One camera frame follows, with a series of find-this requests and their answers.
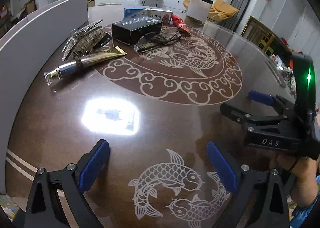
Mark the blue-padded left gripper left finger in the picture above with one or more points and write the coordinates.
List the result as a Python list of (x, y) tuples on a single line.
[(44, 208)]

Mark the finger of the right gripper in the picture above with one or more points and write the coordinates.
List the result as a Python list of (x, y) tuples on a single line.
[(243, 117), (265, 99)]

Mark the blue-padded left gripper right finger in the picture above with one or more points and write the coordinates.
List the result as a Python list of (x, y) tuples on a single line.
[(258, 197)]

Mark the red pyramid gift box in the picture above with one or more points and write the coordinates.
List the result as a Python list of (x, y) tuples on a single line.
[(180, 24)]

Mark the blue white medicine box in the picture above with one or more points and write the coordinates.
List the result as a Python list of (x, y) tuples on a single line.
[(155, 13)]

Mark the gold cosmetic tube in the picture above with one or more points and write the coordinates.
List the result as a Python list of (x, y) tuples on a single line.
[(78, 64)]

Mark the black cardboard box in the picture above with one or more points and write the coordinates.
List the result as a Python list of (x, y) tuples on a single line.
[(129, 31)]

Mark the rhinestone hair clip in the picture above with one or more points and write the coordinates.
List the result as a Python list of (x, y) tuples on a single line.
[(86, 40)]

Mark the right hand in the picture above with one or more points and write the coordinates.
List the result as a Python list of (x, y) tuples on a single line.
[(306, 188)]

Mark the wooden chair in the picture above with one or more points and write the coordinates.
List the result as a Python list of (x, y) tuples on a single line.
[(260, 35)]

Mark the orange lounge chair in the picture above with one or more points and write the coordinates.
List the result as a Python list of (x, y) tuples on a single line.
[(219, 11)]

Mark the clear jar black lid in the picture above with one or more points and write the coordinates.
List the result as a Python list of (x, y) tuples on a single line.
[(198, 10)]

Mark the grey storage bin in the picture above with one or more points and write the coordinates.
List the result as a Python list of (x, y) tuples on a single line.
[(25, 49)]

